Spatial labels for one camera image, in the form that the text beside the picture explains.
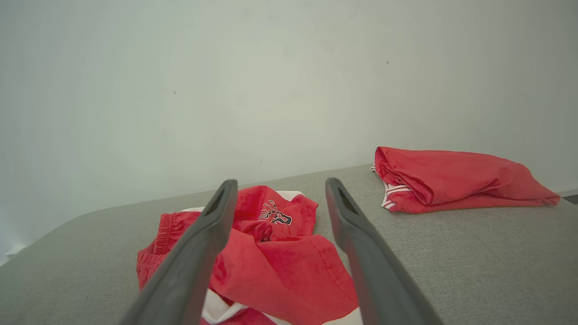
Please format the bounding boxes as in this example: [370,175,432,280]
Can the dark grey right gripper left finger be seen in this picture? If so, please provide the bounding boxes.
[118,179,238,325]

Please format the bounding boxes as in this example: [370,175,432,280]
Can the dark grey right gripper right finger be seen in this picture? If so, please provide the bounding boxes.
[326,177,445,325]

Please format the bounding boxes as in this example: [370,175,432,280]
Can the red shorts with white trim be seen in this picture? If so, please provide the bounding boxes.
[137,185,364,325]

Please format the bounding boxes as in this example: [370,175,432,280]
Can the red basketball jersey with numbers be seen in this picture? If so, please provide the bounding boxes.
[370,146,561,214]

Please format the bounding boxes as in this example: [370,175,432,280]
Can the grey fabric sofa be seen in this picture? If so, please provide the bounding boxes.
[0,163,578,325]

